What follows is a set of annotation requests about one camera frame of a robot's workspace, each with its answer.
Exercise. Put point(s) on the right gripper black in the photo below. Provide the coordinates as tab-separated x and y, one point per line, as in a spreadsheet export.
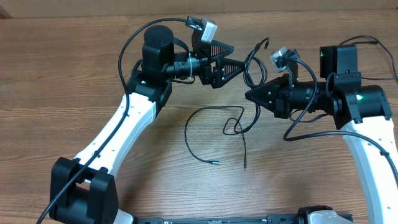
278	90

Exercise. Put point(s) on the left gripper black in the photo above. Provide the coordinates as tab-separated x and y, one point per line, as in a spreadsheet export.
216	77

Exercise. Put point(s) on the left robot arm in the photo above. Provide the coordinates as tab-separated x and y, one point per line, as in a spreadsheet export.
83	189

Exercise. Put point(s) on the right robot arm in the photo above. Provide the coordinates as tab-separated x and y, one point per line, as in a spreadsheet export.
362	116

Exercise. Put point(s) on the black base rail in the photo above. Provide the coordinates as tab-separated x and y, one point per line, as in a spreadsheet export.
269	219

